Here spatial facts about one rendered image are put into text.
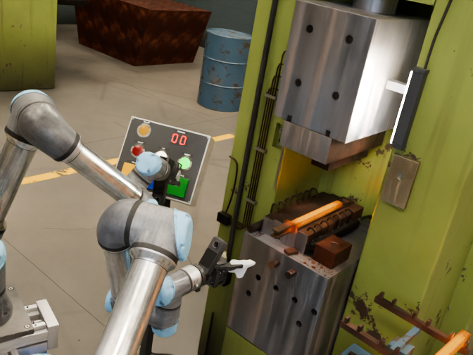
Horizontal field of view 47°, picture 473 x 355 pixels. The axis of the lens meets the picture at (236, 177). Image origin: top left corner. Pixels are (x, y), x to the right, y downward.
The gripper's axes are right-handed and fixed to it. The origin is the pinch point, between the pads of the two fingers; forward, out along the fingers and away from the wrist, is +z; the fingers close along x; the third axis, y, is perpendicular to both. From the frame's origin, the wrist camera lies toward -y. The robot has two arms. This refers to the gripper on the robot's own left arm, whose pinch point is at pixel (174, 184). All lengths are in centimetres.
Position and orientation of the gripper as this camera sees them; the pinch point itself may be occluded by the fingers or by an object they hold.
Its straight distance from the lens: 208.4
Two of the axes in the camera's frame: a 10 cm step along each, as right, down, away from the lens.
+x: -9.5, -2.5, 1.9
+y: 2.8, -9.5, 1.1
